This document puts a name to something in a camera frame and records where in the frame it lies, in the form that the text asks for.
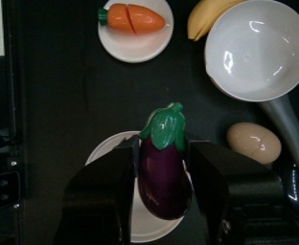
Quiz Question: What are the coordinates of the yellow toy banana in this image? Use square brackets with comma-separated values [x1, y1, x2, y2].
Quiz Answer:
[186, 0, 247, 42]

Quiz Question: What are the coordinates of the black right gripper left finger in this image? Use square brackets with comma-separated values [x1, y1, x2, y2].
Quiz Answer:
[51, 135, 140, 245]

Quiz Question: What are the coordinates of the white frying pan grey handle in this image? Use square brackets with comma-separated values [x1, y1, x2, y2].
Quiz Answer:
[202, 0, 299, 175]

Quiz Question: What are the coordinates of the orange toy carrot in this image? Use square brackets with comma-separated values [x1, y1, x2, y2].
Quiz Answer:
[97, 3, 166, 35]

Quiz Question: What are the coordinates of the purple toy eggplant green stem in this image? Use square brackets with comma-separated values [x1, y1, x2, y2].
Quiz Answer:
[136, 101, 194, 221]

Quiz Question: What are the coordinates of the small white plate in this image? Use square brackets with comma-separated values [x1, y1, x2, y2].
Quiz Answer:
[83, 130, 194, 244]
[97, 0, 174, 64]

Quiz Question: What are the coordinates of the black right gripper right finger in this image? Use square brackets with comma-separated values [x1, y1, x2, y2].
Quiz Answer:
[186, 141, 299, 245]

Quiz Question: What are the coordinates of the black table frame post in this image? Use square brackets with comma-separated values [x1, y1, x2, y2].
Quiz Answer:
[0, 0, 27, 245]

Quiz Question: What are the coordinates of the beige toy egg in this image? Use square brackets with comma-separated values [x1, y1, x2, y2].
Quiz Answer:
[224, 122, 283, 166]

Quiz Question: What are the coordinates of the black bracket with screws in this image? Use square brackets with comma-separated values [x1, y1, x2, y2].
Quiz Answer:
[0, 159, 22, 213]

